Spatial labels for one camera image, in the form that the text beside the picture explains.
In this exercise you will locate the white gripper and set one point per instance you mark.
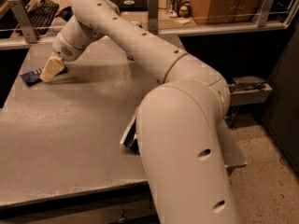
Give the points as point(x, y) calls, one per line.
point(63, 49)

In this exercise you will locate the blue rxbar blueberry bar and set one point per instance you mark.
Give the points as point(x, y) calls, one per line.
point(33, 77)

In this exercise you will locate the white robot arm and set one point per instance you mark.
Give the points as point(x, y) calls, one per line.
point(176, 123)

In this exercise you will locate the black keyboard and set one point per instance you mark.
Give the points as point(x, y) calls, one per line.
point(42, 14)

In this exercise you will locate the black headphones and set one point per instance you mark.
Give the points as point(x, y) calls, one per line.
point(65, 14)

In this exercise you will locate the black laptop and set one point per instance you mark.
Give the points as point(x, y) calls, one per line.
point(131, 5)

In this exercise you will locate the blue Kettle chips bag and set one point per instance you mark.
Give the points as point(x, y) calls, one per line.
point(128, 138)

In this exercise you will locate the cans on back desk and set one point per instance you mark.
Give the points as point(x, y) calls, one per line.
point(178, 8)

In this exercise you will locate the table drawer front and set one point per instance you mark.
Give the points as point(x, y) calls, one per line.
point(118, 206)

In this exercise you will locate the brown cardboard box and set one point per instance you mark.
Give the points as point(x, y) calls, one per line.
point(223, 11)

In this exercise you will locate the grey open drawer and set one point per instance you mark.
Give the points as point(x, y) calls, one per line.
point(249, 90)

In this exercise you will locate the left metal bracket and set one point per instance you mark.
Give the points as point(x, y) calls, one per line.
point(22, 17)

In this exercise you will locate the metal bracket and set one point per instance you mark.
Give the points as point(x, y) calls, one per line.
point(153, 16)
point(263, 13)
point(22, 17)

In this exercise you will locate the middle metal bracket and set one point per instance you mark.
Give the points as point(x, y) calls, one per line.
point(153, 16)

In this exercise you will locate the right metal bracket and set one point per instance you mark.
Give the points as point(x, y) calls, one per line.
point(263, 13)

